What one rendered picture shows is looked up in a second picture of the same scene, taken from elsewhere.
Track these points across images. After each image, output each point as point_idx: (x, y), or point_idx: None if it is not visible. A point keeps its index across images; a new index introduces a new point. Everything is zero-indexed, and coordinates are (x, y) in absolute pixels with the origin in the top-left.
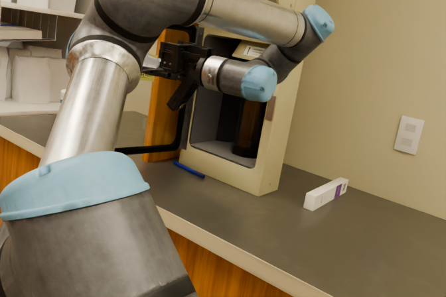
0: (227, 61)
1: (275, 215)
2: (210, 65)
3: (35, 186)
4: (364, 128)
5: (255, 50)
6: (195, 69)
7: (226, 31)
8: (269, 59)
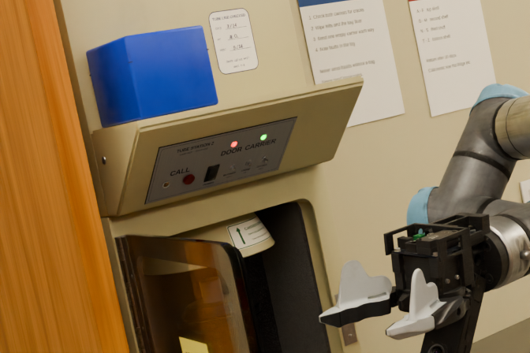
0: (518, 217)
1: None
2: (515, 236)
3: None
4: None
5: (250, 228)
6: (500, 258)
7: (193, 215)
8: (491, 195)
